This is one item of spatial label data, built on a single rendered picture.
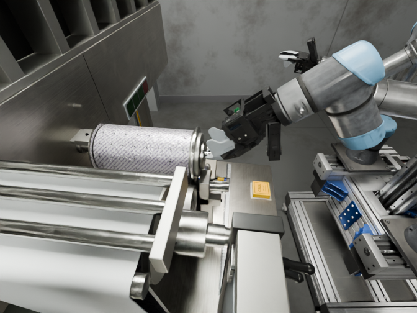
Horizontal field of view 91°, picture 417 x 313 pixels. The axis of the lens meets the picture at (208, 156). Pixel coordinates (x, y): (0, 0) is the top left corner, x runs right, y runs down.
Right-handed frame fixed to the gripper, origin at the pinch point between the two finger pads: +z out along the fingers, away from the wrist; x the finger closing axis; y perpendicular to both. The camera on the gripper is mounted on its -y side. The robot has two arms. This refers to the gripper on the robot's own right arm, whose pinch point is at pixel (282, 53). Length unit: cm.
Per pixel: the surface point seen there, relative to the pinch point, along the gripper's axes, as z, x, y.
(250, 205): -10, -80, 23
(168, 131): 12, -90, -20
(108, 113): 41, -84, -13
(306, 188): -49, 8, 126
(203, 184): 1, -95, -9
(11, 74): 35, -101, -37
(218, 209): 1, -87, 22
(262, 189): -13, -71, 22
